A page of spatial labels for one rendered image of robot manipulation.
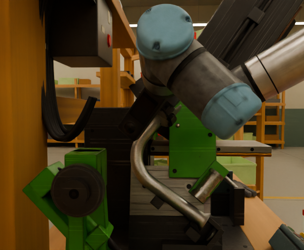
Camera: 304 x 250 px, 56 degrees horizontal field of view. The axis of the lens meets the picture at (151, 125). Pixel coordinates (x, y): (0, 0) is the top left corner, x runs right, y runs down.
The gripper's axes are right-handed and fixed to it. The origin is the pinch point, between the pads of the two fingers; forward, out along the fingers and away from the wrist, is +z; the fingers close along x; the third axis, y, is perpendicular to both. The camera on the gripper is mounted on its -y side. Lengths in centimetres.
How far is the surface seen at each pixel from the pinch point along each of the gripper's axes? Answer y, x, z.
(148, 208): -16.8, -11.8, 6.4
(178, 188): -8.4, -14.3, 5.9
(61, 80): 70, 481, 764
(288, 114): 486, -127, 844
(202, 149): 2.3, -12.5, 2.9
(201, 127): 6.3, -9.1, 2.5
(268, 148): 17.5, -26.0, 14.3
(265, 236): -1.8, -39.4, 15.4
